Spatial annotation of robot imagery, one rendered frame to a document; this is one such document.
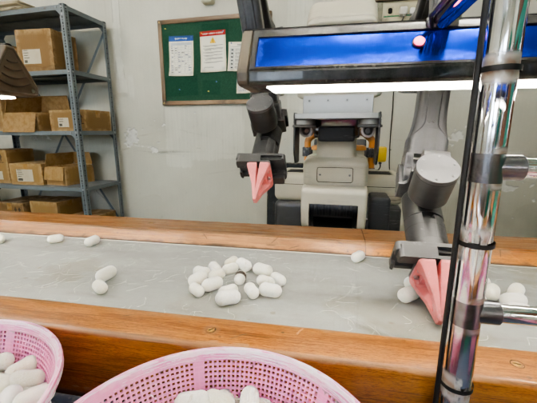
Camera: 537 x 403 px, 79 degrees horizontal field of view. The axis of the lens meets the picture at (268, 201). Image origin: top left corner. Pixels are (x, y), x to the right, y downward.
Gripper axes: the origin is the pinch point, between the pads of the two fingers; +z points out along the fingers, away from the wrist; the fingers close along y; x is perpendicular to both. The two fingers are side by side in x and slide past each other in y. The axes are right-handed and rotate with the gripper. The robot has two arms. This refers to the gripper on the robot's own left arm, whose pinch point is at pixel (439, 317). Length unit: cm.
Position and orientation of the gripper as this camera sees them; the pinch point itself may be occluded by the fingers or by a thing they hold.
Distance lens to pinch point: 49.6
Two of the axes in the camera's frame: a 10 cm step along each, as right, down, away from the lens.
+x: 1.1, 6.2, 7.8
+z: -1.5, 7.8, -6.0
